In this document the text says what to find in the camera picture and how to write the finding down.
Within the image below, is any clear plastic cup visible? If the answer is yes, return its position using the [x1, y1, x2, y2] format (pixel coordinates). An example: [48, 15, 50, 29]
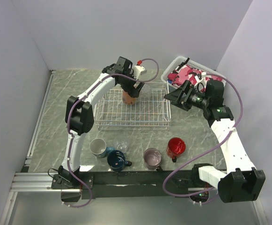
[138, 83, 151, 101]

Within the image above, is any white plastic basket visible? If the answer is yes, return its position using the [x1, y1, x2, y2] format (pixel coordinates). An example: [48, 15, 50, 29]
[161, 56, 226, 91]

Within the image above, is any pink camouflage cloth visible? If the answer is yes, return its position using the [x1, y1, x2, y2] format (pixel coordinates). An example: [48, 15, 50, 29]
[168, 65, 225, 91]

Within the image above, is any light blue mug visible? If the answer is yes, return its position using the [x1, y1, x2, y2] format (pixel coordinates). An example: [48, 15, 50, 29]
[89, 138, 115, 158]

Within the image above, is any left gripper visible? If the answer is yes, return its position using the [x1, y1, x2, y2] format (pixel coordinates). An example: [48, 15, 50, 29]
[119, 69, 145, 98]

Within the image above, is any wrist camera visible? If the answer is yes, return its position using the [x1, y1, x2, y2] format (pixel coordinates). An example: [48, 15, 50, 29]
[132, 60, 147, 80]
[194, 72, 206, 92]

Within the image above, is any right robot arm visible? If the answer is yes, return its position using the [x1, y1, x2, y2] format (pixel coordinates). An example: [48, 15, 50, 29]
[164, 79, 265, 203]

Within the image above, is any salmon pink mug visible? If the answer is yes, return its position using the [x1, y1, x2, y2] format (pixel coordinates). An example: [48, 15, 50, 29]
[122, 91, 137, 105]

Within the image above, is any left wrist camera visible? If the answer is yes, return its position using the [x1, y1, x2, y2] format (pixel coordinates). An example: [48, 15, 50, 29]
[132, 60, 147, 80]

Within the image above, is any white wire dish rack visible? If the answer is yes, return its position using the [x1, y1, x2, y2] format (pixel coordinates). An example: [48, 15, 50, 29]
[94, 82, 171, 128]

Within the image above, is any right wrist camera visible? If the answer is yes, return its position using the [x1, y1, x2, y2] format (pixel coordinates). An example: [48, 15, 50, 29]
[194, 72, 206, 92]

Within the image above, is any red mug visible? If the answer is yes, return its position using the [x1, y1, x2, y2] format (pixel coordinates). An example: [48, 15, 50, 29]
[166, 137, 186, 163]

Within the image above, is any small clear glass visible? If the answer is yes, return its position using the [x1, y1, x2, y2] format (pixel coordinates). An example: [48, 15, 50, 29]
[115, 141, 129, 153]

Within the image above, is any dark blue mug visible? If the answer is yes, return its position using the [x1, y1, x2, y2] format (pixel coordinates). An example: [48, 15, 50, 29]
[107, 150, 132, 172]

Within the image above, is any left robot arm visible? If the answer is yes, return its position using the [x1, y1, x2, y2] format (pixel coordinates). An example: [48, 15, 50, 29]
[58, 57, 145, 188]

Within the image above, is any mauve purple mug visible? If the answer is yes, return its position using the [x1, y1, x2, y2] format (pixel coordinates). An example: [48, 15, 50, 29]
[143, 148, 163, 172]

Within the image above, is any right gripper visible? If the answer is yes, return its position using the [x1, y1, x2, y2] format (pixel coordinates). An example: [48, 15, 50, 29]
[164, 80, 210, 112]

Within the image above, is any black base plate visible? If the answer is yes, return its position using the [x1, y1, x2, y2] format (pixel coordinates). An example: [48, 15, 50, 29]
[51, 170, 211, 202]

